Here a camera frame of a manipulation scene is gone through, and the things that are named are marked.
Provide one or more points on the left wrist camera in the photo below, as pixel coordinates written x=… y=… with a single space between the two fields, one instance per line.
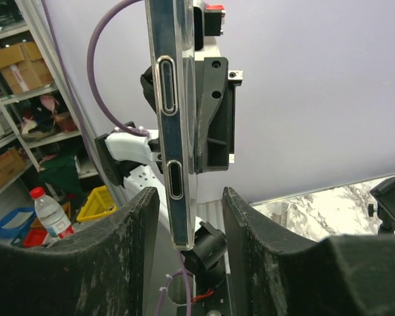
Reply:
x=208 y=24

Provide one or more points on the phone stand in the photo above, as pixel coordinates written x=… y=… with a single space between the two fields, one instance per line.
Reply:
x=384 y=194

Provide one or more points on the plastic water bottle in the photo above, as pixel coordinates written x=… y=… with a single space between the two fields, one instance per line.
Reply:
x=51 y=214

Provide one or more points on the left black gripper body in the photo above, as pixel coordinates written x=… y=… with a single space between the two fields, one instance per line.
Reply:
x=215 y=113

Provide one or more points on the upper cardboard box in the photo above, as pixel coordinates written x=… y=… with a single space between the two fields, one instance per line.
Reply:
x=24 y=68

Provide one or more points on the lower cardboard box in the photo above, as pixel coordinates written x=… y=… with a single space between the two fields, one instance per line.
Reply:
x=11 y=163

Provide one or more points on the cardboard box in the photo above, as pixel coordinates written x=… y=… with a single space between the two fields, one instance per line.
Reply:
x=11 y=163
x=24 y=68

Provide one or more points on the blue plastic tray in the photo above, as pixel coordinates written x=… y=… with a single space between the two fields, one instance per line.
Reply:
x=16 y=221

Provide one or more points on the black phone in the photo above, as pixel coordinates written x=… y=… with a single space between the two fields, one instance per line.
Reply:
x=171 y=41

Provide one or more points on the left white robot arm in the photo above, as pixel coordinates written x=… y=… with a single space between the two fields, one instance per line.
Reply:
x=127 y=161

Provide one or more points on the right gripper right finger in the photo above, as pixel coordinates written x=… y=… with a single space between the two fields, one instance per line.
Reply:
x=277 y=272

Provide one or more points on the metal storage shelf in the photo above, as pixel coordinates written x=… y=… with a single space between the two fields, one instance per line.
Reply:
x=21 y=21

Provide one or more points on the red plastic tray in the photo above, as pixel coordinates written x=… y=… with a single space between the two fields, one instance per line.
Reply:
x=35 y=237

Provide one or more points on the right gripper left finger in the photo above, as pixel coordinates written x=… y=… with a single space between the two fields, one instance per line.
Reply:
x=104 y=269

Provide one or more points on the yellow plastic crate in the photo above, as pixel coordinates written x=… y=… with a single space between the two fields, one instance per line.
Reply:
x=99 y=204

